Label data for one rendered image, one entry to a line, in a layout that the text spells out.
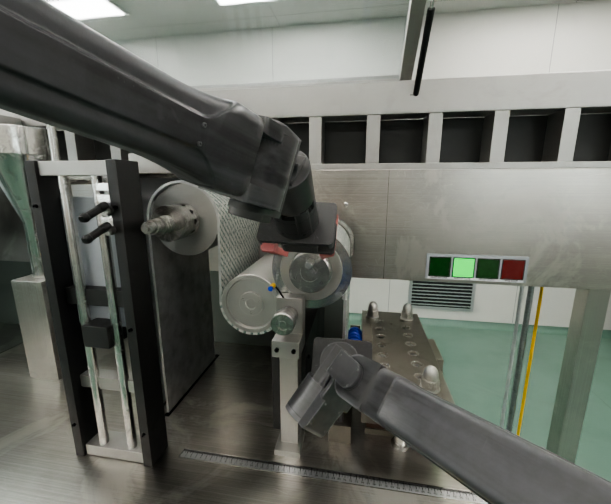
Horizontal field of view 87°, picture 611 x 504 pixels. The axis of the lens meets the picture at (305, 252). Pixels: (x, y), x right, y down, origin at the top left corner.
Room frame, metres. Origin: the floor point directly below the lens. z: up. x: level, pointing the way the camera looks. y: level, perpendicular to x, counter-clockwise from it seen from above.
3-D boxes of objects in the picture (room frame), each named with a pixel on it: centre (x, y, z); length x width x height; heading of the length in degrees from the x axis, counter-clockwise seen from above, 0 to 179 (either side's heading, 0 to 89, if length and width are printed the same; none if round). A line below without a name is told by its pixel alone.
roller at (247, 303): (0.71, 0.08, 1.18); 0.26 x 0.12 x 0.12; 170
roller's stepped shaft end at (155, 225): (0.53, 0.25, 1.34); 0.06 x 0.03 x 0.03; 170
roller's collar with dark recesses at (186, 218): (0.59, 0.24, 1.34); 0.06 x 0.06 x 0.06; 80
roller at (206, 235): (0.74, 0.21, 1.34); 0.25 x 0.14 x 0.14; 170
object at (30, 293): (0.80, 0.68, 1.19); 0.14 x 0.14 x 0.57
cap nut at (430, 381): (0.54, -0.23, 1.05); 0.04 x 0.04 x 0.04
